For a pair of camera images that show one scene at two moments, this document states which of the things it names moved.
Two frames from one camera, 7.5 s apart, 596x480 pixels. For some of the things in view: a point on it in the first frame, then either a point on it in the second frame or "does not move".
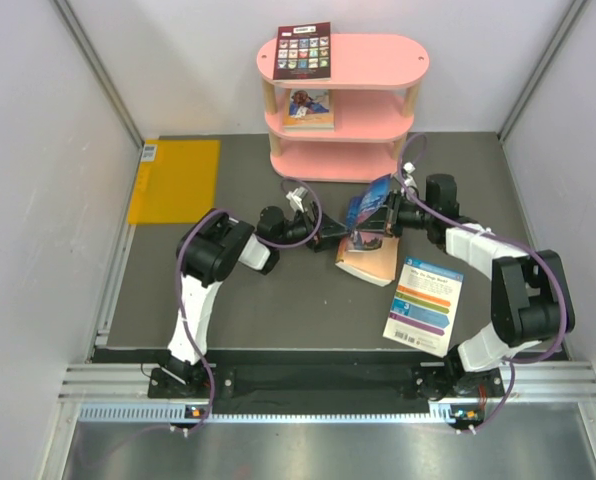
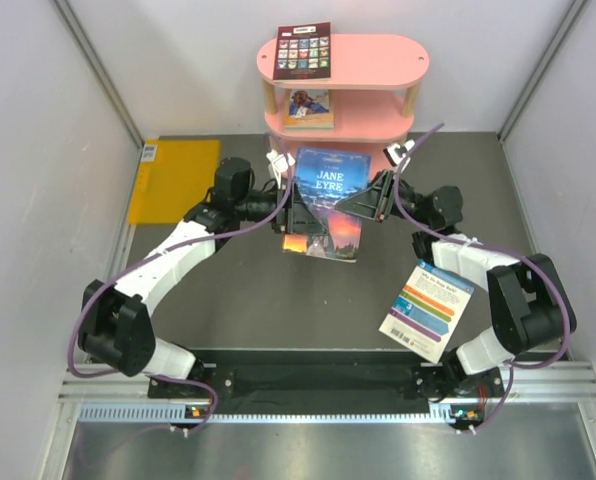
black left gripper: x=330 y=230 -> x=299 y=219
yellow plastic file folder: x=177 y=181 does not move
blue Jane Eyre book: x=371 y=257 -> x=325 y=178
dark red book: x=303 y=52 does not move
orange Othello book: x=309 y=107 does not move
